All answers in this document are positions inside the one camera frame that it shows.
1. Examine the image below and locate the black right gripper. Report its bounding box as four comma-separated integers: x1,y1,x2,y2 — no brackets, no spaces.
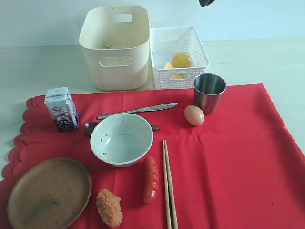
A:
199,0,216,7

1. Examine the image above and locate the yellow lemon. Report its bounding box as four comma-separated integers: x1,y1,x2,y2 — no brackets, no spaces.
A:
171,53,193,68

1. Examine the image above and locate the yellow cheese wedge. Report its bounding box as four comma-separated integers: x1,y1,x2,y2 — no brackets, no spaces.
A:
164,62,184,80

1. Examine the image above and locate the brown egg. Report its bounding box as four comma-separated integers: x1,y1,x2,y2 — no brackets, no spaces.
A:
184,105,204,126

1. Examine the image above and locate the fried chicken nugget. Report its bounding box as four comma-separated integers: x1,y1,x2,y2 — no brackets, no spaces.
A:
96,189,123,228

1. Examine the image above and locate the white woven plastic basket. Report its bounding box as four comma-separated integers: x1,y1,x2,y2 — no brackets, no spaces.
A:
150,26,209,89

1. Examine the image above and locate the stainless steel cup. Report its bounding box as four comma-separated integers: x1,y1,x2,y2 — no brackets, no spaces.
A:
193,73,227,115

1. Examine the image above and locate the large cream plastic bin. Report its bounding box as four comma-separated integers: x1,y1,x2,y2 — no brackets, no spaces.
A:
79,5,150,91

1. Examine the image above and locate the silver table knife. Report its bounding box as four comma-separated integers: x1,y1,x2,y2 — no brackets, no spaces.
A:
97,102,179,120

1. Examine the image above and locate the white ceramic bowl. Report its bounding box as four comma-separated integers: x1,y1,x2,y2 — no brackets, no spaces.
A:
90,113,154,167

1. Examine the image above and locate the red tablecloth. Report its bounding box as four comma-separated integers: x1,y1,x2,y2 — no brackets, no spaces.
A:
0,84,305,229

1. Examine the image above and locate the dark wooden spoon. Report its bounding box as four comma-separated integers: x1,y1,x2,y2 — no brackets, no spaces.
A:
82,122,160,137

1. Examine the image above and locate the small milk carton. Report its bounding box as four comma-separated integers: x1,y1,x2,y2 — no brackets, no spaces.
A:
44,87,79,132

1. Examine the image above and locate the red sausage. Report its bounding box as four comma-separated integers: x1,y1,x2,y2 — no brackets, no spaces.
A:
143,156,159,204

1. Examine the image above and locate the right wooden chopstick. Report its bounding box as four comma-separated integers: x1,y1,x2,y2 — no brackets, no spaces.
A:
164,140,179,229

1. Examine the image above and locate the brown wooden plate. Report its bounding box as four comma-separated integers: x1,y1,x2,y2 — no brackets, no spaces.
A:
7,158,92,229

